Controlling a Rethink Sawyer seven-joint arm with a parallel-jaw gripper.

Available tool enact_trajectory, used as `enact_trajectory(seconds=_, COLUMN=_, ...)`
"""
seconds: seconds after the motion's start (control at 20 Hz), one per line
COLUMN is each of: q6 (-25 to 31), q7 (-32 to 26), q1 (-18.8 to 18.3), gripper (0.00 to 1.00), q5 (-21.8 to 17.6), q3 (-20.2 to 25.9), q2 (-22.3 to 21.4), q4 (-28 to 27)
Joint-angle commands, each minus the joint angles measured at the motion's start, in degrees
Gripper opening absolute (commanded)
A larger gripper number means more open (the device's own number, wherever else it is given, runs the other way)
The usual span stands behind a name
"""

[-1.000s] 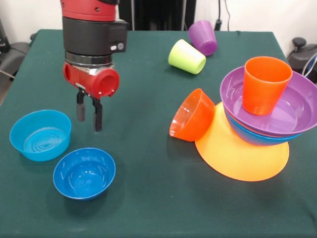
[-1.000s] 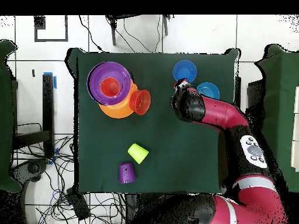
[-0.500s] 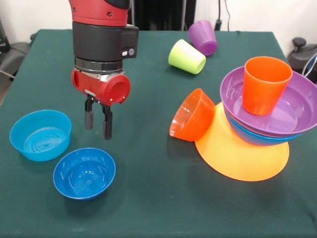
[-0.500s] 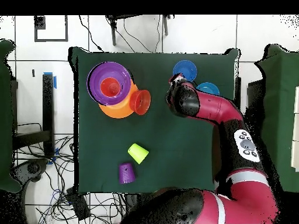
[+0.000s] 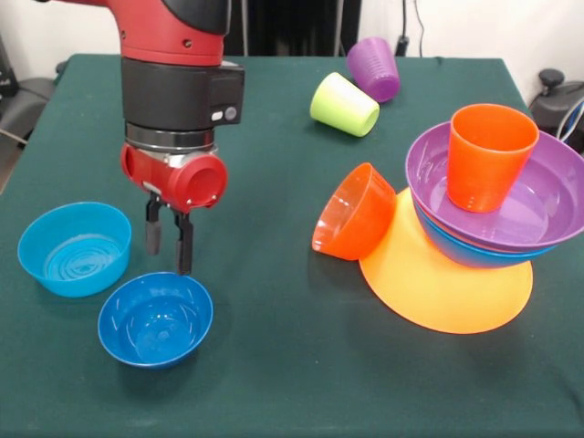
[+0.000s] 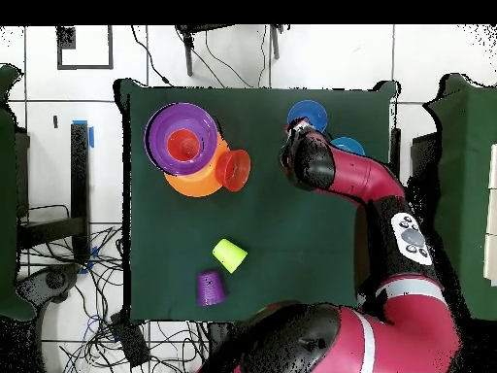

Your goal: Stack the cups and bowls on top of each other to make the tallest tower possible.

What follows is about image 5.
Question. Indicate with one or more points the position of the large light blue bowl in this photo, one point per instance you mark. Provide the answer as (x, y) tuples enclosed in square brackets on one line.
[(456, 253)]

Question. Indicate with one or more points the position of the purple bowl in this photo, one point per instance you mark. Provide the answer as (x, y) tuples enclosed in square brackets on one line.
[(556, 191)]

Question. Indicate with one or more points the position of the orange cup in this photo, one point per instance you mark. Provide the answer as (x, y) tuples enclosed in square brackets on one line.
[(483, 173)]

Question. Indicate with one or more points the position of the dark green tablecloth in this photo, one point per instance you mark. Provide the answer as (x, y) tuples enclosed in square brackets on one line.
[(182, 401)]

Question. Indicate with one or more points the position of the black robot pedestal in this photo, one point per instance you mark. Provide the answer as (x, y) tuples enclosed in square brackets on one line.
[(292, 23)]

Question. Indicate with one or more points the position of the flat-bottomed light blue bowl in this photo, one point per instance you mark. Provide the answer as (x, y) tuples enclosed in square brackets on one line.
[(32, 255)]

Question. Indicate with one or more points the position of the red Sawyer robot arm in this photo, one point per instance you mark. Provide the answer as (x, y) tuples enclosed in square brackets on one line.
[(173, 91)]

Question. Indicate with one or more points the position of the large yellow-orange bowl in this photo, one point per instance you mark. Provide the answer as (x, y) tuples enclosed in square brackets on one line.
[(433, 301)]

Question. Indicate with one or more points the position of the green cup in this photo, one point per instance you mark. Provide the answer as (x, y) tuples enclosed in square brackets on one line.
[(342, 105)]

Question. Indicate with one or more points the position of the small orange bowl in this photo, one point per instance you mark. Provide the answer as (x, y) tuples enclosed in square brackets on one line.
[(360, 214)]

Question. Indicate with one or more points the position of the purple cup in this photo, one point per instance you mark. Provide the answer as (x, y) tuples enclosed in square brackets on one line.
[(376, 68)]

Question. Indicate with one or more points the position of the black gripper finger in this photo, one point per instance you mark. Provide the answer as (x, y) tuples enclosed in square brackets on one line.
[(184, 246), (153, 228)]

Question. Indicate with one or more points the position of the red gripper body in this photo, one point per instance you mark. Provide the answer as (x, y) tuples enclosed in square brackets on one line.
[(201, 182)]

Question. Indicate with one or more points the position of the dark blue bowl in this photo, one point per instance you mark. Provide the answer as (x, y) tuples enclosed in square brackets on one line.
[(155, 328)]

